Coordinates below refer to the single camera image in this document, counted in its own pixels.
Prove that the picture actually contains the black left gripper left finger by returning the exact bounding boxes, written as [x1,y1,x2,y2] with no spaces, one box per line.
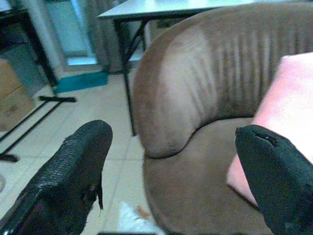
[0,119,113,235]

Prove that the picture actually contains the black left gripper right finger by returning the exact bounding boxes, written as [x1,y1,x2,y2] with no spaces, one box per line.
[235,124,313,235]

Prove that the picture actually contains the pink pillow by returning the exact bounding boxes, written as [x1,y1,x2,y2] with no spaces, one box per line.
[226,51,313,209]

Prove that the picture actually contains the black metal floor stand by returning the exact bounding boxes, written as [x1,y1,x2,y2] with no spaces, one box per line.
[0,95,77,163]

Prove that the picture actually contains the teal floor mat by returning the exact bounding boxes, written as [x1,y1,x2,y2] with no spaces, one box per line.
[54,72,110,94]

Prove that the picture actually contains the brown velvet sofa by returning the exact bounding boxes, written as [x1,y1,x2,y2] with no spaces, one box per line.
[132,1,313,235]

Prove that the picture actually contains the white paper scrap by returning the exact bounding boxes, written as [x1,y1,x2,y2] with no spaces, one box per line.
[117,202,159,235]

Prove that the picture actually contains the cardboard box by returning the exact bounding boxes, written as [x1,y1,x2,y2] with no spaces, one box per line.
[0,58,36,132]

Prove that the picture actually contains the grey curtain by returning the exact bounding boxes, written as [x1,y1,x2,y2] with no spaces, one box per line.
[86,0,126,74]

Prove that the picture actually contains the black desk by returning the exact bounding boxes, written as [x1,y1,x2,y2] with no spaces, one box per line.
[0,7,59,89]

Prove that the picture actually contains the white table with black legs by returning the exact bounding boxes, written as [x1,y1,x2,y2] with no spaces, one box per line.
[97,0,255,137]

